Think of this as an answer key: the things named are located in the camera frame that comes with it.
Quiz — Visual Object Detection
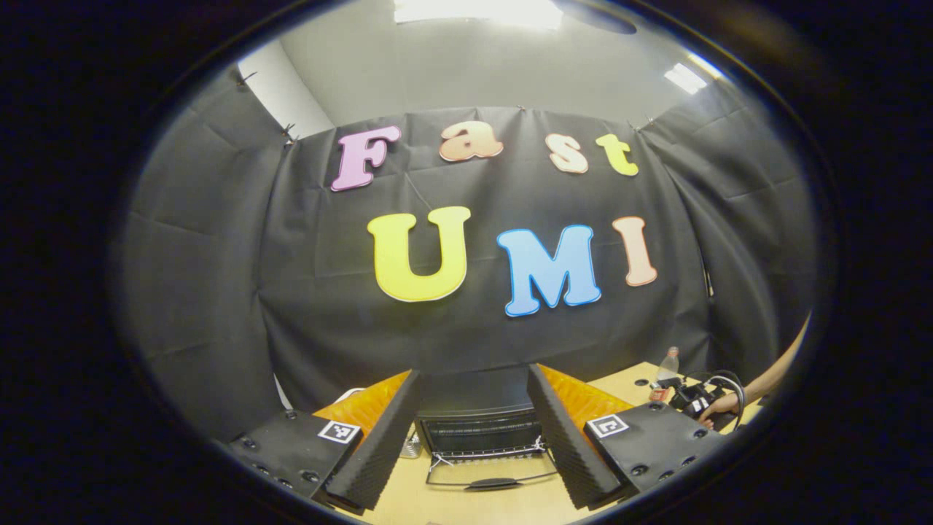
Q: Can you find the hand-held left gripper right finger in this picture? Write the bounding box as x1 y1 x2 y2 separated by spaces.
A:
526 363 728 511

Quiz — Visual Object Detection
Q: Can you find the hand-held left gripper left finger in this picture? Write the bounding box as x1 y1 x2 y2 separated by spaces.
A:
227 369 422 513

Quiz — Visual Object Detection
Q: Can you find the black electric oven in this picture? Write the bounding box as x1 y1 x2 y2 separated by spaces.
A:
413 365 561 492

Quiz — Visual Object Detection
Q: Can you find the clear plastic water bottle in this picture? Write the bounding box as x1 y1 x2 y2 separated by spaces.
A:
651 346 681 402

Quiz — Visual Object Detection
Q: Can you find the black backdrop cloth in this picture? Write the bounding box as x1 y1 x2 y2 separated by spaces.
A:
109 62 817 446

